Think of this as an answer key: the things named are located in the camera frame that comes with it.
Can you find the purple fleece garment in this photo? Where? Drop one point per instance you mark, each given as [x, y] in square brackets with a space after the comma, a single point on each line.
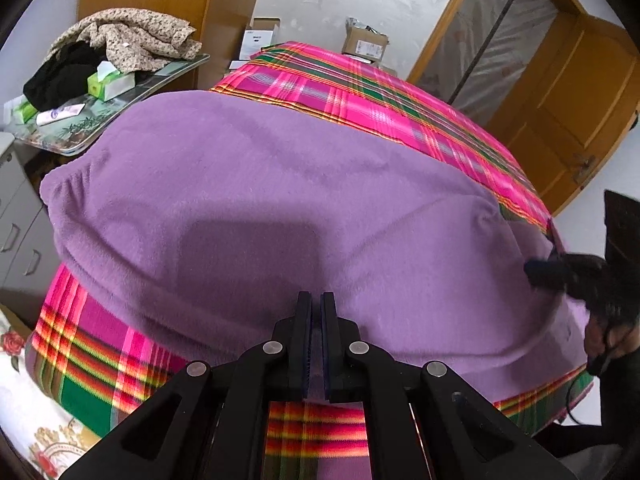
[300, 185]

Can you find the green white tissue pack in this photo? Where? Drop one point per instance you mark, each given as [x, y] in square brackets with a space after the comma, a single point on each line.
[20, 110]

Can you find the person's right hand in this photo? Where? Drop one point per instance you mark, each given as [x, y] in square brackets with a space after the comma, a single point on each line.
[597, 342]

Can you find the folding table with printed top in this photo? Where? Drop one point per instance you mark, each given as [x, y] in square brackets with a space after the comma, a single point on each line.
[100, 120]

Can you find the grey drawer cabinet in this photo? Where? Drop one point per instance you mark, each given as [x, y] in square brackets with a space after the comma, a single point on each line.
[20, 220]

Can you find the white tube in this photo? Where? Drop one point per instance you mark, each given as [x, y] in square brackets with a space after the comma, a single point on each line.
[60, 114]

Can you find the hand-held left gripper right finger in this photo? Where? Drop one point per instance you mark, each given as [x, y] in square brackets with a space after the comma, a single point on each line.
[327, 355]

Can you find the white box with dark label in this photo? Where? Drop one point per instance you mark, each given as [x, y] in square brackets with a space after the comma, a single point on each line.
[257, 40]

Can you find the person's right forearm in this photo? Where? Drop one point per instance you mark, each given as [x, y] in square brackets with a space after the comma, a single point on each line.
[622, 390]

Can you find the green tissue box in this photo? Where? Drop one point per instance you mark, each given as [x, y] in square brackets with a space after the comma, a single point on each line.
[110, 82]

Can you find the floral quilted jacket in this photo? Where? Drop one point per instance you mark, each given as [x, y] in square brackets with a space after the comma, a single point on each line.
[130, 35]

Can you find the black garment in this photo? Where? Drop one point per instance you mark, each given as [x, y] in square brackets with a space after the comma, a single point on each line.
[60, 75]

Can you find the white floral bed sheet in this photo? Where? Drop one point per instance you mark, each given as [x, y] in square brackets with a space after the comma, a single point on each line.
[30, 410]

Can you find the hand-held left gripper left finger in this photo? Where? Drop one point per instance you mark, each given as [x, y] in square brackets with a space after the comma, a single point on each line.
[306, 350]

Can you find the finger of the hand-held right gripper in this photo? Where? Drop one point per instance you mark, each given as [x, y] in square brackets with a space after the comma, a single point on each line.
[545, 272]

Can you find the pink green plaid bed sheet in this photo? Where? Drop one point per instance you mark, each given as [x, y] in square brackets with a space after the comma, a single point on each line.
[380, 100]

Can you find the wooden door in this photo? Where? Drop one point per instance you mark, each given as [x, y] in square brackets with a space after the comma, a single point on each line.
[565, 100]

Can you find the brown cardboard parcel box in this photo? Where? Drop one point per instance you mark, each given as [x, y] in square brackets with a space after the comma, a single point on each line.
[365, 40]

